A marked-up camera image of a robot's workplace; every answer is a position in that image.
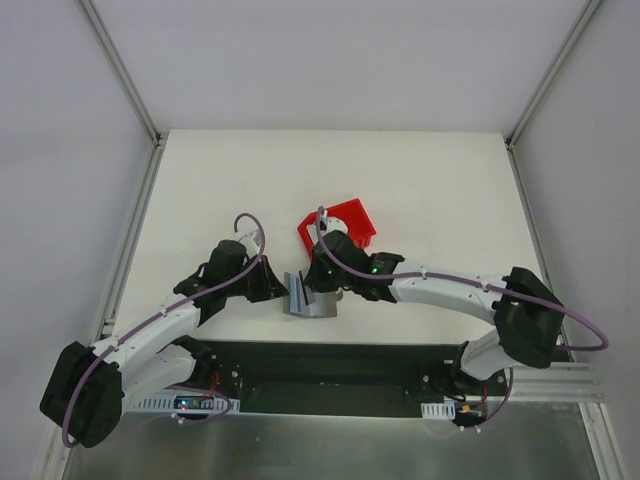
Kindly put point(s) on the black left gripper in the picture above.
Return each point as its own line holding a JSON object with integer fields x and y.
{"x": 265, "y": 280}

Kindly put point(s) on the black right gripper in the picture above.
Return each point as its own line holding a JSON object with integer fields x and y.
{"x": 314, "y": 282}

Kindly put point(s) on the grey leather card holder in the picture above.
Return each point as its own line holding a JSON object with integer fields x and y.
{"x": 319, "y": 305}

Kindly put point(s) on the white credit card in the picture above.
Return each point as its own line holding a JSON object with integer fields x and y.
{"x": 297, "y": 304}

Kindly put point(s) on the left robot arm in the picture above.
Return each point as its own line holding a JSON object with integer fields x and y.
{"x": 91, "y": 386}

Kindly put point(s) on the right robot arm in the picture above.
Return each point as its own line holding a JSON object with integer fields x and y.
{"x": 525, "y": 316}

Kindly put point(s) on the red plastic card tray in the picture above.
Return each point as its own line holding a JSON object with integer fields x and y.
{"x": 350, "y": 217}

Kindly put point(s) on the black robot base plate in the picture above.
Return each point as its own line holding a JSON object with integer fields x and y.
{"x": 359, "y": 380}

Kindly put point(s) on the left table side rail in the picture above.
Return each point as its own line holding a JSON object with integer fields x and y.
{"x": 115, "y": 288}

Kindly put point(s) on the table side rail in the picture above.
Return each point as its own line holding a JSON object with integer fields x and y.
{"x": 115, "y": 288}
{"x": 531, "y": 222}

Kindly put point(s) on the left white cable duct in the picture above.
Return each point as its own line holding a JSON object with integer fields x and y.
{"x": 183, "y": 404}

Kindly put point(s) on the white cable duct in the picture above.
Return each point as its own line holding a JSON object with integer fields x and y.
{"x": 445, "y": 410}
{"x": 183, "y": 404}

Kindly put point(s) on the right white cable duct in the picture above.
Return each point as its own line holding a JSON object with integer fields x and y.
{"x": 445, "y": 410}

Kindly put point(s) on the right table side rail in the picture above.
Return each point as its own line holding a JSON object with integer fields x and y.
{"x": 531, "y": 222}

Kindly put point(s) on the horizontal aluminium extrusion rail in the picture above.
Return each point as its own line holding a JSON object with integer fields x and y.
{"x": 562, "y": 382}

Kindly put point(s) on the left aluminium frame post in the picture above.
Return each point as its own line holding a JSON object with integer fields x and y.
{"x": 113, "y": 57}

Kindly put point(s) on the aluminium frame post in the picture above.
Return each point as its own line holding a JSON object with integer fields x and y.
{"x": 113, "y": 57}
{"x": 572, "y": 39}

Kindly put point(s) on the right aluminium frame post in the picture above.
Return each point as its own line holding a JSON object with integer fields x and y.
{"x": 572, "y": 39}

